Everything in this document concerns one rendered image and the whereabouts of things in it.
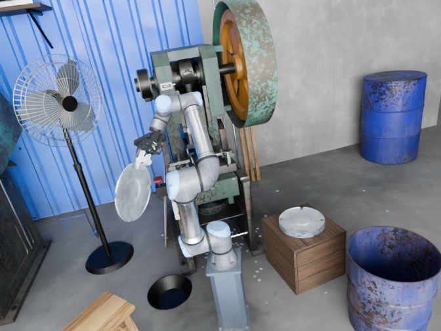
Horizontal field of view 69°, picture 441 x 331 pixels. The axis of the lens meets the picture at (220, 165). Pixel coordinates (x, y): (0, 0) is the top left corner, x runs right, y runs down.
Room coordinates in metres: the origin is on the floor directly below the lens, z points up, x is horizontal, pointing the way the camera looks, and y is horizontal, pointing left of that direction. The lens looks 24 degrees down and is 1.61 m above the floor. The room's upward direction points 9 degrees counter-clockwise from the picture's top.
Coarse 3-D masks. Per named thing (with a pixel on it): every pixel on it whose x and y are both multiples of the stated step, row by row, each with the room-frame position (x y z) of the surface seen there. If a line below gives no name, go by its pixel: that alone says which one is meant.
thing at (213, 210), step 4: (216, 200) 2.26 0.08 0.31; (220, 200) 2.24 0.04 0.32; (224, 200) 2.21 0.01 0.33; (220, 204) 2.03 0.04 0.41; (224, 204) 2.07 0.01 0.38; (200, 208) 2.02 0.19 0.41; (204, 208) 2.01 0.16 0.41; (208, 208) 2.00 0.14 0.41; (212, 208) 2.01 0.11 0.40; (216, 208) 2.02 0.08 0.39; (220, 208) 2.04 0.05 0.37; (200, 212) 2.03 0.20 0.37; (204, 212) 2.02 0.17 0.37; (208, 212) 2.02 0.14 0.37; (212, 212) 2.02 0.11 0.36; (216, 212) 2.05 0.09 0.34
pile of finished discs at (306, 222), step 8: (296, 208) 1.86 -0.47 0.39; (304, 208) 1.84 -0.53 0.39; (280, 216) 1.79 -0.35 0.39; (288, 216) 1.78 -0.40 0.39; (296, 216) 1.76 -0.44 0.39; (304, 216) 1.74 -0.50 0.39; (312, 216) 1.74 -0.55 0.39; (320, 216) 1.72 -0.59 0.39; (280, 224) 1.70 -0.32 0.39; (288, 224) 1.69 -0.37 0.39; (296, 224) 1.68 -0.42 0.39; (304, 224) 1.66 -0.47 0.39; (312, 224) 1.65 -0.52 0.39; (320, 224) 1.64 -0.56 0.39; (288, 232) 1.63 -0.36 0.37; (296, 232) 1.59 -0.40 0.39; (304, 232) 1.58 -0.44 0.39; (312, 232) 1.58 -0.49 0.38; (320, 232) 1.60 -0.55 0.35
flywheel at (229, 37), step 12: (228, 12) 2.20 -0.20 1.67; (228, 24) 2.34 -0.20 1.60; (228, 36) 2.40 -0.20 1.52; (228, 48) 2.44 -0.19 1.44; (240, 48) 2.17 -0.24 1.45; (228, 60) 2.49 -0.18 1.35; (240, 60) 2.17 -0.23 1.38; (240, 72) 2.16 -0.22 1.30; (228, 84) 2.48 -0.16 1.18; (240, 84) 2.25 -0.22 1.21; (228, 96) 2.48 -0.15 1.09; (240, 96) 2.28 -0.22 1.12; (240, 108) 2.26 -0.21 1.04
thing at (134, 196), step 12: (132, 168) 1.47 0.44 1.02; (144, 168) 1.40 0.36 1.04; (120, 180) 1.50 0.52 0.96; (132, 180) 1.42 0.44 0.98; (144, 180) 1.36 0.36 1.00; (120, 192) 1.45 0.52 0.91; (132, 192) 1.38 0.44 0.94; (144, 192) 1.32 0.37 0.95; (120, 204) 1.41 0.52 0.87; (132, 204) 1.34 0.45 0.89; (144, 204) 1.29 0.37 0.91; (120, 216) 1.36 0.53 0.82
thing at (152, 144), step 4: (152, 128) 1.50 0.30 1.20; (156, 128) 1.50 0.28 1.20; (152, 132) 1.51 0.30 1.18; (156, 132) 1.49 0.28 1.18; (160, 132) 1.48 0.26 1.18; (152, 136) 1.50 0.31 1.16; (156, 136) 1.47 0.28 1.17; (160, 136) 1.48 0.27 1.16; (144, 140) 1.49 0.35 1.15; (148, 140) 1.46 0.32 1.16; (152, 140) 1.45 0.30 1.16; (156, 140) 1.46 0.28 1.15; (160, 140) 1.49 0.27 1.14; (144, 144) 1.47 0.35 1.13; (148, 144) 1.44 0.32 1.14; (152, 144) 1.45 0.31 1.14; (156, 144) 1.46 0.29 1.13; (160, 144) 1.49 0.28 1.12; (144, 148) 1.46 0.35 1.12; (148, 148) 1.42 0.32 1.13; (152, 148) 1.44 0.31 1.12; (156, 148) 1.45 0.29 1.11; (152, 152) 1.48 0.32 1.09; (156, 152) 1.45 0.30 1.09; (160, 152) 1.46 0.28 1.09
